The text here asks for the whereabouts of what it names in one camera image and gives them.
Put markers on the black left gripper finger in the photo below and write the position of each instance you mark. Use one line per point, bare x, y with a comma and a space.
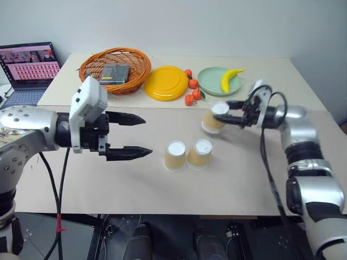
127, 118
128, 153

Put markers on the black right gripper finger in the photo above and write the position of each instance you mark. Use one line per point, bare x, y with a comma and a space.
230, 119
236, 104

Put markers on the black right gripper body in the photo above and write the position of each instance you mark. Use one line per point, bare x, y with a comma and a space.
249, 113

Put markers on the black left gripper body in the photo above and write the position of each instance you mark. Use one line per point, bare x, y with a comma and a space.
95, 132

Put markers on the tan paper cup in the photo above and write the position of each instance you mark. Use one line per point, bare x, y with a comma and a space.
200, 154
175, 156
215, 119

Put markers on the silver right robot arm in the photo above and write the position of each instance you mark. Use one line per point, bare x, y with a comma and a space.
306, 162

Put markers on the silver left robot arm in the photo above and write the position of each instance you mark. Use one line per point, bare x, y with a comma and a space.
24, 127

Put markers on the yellow toy banana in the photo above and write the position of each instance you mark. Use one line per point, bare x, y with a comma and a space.
229, 78

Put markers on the green plastic plate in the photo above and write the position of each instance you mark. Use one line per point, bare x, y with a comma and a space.
214, 80

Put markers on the small orange tangerine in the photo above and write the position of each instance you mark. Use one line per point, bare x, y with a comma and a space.
193, 83
188, 73
189, 100
197, 94

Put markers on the grey box in basket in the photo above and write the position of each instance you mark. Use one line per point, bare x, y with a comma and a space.
114, 73

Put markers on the orange wicker basket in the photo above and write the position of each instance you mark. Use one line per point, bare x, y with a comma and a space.
115, 70

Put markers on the yellow plastic plate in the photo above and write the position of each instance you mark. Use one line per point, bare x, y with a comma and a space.
166, 83

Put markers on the dark rounded robot foot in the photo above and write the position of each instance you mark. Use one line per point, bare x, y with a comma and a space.
207, 242
139, 241

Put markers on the open laptop computer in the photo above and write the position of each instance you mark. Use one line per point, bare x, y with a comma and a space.
25, 73

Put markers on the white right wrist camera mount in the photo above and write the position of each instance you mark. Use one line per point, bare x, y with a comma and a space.
261, 100

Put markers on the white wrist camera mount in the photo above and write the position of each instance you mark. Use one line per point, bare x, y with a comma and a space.
88, 100
261, 100

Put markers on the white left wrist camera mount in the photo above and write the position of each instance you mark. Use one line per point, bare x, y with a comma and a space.
88, 100

